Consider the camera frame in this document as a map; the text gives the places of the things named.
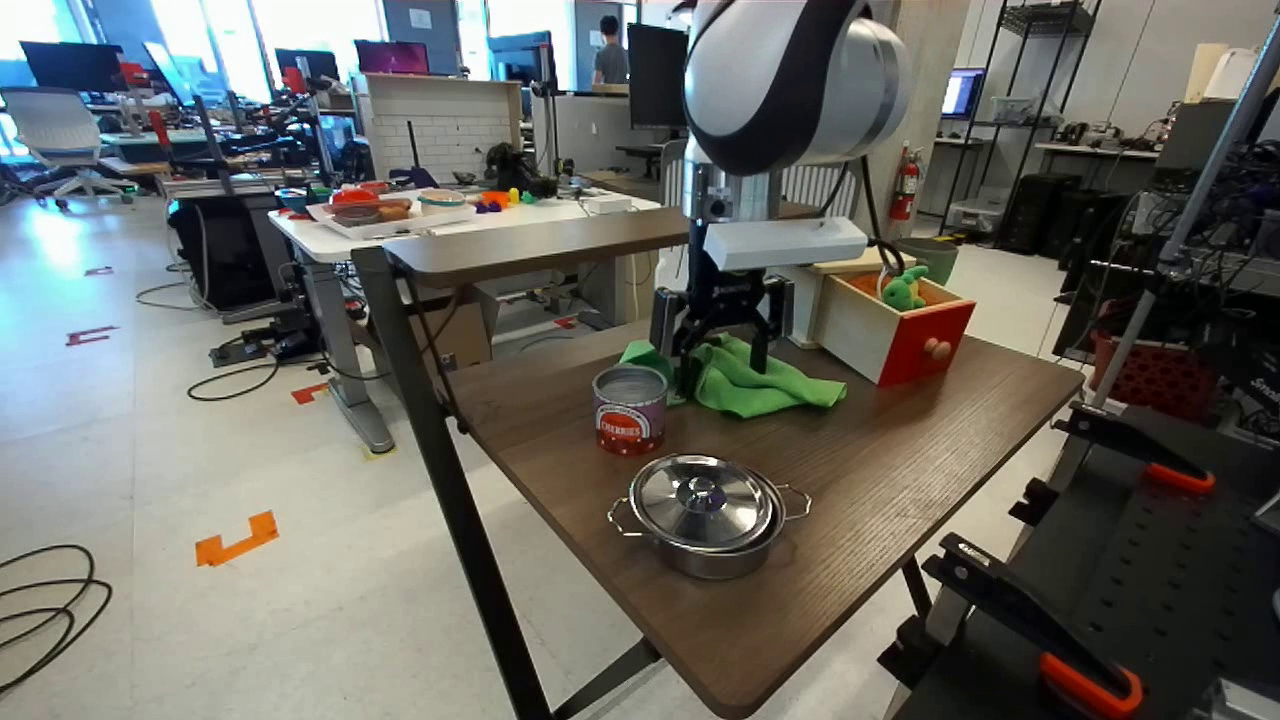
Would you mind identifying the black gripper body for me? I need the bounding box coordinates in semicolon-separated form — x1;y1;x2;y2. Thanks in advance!
669;262;792;338

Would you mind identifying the green cloth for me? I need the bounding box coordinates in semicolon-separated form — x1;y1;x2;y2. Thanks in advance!
617;331;853;424

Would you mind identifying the light wooden box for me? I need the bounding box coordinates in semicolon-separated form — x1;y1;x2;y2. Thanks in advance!
783;245;886;352

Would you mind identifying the tin can with red label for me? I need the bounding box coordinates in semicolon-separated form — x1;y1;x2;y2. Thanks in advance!
589;362;674;462

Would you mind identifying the white ribbed panel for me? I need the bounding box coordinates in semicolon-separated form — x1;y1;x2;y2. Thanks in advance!
778;157;867;231

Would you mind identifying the green toy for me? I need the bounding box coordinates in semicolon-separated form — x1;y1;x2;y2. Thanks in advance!
878;262;938;316

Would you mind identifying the stainless steel pot lid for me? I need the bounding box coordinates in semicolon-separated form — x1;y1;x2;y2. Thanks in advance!
624;451;783;558

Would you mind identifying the red fronted wooden drawer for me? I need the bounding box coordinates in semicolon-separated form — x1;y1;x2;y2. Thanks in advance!
815;262;979;394

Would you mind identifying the red fire extinguisher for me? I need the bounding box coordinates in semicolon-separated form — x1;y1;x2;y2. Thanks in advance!
887;145;927;228

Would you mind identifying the large black monitor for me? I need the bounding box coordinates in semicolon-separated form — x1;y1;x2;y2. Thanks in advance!
624;21;692;134

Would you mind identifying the person in blue shirt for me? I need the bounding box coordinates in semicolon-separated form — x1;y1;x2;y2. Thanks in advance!
592;12;633;89

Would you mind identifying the lit screen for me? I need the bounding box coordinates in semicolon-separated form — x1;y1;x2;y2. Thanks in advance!
938;63;988;120

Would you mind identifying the blue screen monitor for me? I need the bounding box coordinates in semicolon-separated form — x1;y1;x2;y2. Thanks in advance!
485;30;561;91

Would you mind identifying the white partition panel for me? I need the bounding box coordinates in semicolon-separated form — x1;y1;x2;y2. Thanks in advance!
363;72;527;190

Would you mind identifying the orange objects pile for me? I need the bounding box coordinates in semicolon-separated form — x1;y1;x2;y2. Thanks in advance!
325;182;415;228

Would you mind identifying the black metal rack shelf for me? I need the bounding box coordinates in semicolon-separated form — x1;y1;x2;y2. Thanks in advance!
938;0;1103;245

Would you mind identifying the white desk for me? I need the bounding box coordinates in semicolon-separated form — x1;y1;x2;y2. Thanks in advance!
266;185;666;458

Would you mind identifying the red crate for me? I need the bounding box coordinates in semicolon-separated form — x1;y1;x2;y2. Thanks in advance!
1093;331;1225;427

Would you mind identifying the purple screen monitor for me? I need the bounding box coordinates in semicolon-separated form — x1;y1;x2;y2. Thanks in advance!
354;35;436;79

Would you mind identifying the black perforated board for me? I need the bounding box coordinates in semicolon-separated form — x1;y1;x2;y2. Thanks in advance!
891;413;1280;720

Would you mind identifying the grey aluminium pole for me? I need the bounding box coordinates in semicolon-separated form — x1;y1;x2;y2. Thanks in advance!
1051;35;1280;498

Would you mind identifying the white office chair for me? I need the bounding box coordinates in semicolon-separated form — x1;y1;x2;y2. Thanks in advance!
0;89;146;217

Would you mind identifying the dark computer monitor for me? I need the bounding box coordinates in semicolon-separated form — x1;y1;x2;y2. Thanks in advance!
16;35;130;98

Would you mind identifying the black metal table frame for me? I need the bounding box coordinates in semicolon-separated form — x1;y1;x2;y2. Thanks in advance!
354;248;666;720

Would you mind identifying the black clamp with orange handle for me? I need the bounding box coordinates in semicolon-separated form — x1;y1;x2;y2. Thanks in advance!
1051;400;1222;502
920;533;1149;720

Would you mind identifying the black thin floor cable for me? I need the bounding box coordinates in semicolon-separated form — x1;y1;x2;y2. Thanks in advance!
185;357;287;410

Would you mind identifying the black coiled floor cable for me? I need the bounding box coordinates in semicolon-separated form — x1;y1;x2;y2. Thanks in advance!
0;540;118;695

